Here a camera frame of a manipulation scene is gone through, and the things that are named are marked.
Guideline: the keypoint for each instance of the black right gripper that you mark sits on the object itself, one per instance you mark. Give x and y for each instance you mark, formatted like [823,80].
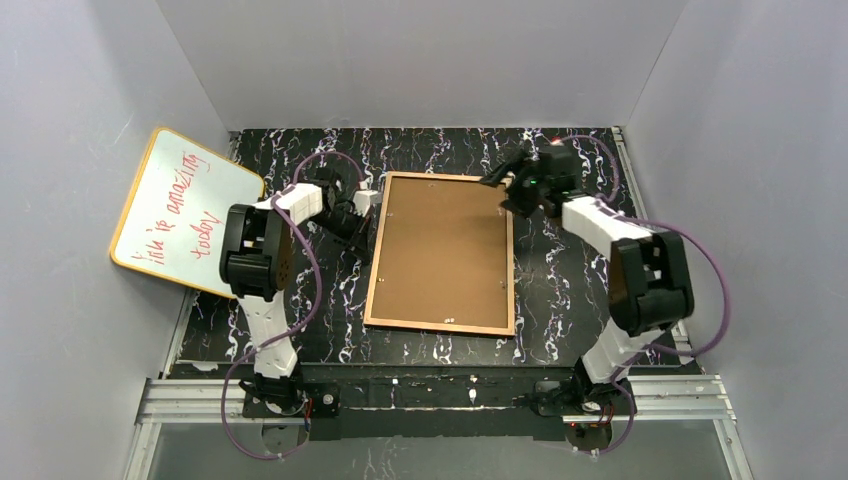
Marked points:
[515,176]

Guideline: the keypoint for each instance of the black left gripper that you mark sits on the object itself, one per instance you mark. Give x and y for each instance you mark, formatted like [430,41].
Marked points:
[354,221]

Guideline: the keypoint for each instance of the brown cardboard backing board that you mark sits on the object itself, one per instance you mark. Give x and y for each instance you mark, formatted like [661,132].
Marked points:
[440,252]

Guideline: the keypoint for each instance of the wooden picture frame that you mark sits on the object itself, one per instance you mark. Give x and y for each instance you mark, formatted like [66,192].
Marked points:
[437,328]

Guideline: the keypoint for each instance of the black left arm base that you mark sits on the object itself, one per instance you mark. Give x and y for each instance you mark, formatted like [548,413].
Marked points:
[291,401]

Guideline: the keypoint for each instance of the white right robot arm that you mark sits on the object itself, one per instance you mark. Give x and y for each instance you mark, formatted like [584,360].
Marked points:
[649,286]

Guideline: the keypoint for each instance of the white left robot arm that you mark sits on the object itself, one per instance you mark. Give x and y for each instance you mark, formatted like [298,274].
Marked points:
[256,262]

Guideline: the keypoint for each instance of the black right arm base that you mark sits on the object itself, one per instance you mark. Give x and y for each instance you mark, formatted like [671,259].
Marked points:
[576,404]

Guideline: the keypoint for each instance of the yellow-rimmed whiteboard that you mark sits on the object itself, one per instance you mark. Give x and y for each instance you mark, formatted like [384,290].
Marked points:
[172,225]

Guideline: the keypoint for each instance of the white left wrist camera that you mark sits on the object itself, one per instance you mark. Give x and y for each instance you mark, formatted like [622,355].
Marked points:
[365,198]

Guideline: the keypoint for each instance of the aluminium front rail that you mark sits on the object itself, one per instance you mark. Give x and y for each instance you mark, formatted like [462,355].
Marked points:
[445,404]

